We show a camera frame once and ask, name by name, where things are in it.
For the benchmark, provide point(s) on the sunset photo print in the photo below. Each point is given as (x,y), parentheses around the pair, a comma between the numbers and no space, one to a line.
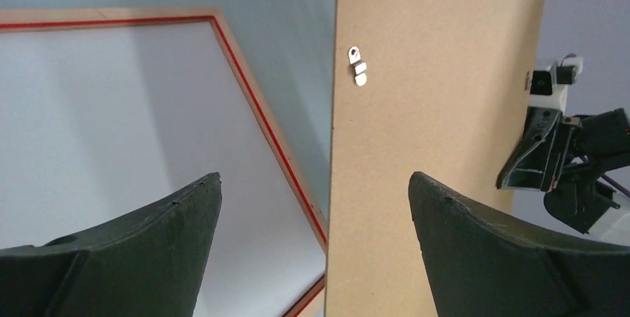
(123,133)

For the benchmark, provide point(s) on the small metal turn clip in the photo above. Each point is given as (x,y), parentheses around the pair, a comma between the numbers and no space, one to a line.
(358,66)

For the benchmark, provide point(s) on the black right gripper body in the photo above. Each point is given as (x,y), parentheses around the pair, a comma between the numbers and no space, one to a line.
(566,158)

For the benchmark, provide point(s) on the brown backing board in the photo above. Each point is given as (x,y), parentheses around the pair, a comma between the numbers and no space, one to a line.
(446,95)

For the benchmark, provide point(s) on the orange wooden picture frame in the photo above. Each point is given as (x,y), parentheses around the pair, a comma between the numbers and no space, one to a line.
(256,103)

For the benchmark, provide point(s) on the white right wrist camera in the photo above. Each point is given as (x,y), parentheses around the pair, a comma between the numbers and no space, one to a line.
(551,80)

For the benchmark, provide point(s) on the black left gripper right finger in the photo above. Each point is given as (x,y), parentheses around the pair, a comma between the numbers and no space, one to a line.
(480,261)

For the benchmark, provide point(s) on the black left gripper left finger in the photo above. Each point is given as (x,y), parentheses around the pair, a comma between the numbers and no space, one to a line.
(148,262)

